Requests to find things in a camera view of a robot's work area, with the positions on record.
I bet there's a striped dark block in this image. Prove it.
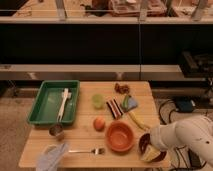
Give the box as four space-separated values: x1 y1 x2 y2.
106 99 123 119

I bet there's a dark red bowl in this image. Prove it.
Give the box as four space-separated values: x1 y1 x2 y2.
138 133 166 162

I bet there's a blue green toy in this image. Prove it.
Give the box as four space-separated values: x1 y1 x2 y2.
120 95 138 112

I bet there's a green plastic tray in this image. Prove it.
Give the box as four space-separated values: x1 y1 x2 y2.
28 80 80 125

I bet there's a brown crumpled object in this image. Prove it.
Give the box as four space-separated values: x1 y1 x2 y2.
114 83 130 94

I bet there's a green plastic cup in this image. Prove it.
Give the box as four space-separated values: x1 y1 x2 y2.
92 94 104 109

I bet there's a wooden table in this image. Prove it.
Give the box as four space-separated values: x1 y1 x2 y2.
19 81 171 169

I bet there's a blue white cloth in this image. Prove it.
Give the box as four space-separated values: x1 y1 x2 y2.
36 143 69 171

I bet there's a yellow banana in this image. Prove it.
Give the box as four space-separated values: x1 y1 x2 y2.
129 111 150 131

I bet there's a white plastic utensil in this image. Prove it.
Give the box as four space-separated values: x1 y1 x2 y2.
57 88 71 122

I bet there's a yellow soft gripper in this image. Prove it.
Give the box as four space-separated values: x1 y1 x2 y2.
141 144 161 162

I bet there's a black box on shelf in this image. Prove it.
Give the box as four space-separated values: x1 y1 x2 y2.
179 51 213 78

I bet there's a metal fork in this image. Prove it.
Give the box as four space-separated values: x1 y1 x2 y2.
69 148 105 155

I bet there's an orange bowl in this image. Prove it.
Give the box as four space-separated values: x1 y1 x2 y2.
105 121 134 153

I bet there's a small metal cup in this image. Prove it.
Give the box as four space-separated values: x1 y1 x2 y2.
49 124 64 141

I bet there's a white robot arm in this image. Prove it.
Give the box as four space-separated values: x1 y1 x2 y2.
139 115 213 167

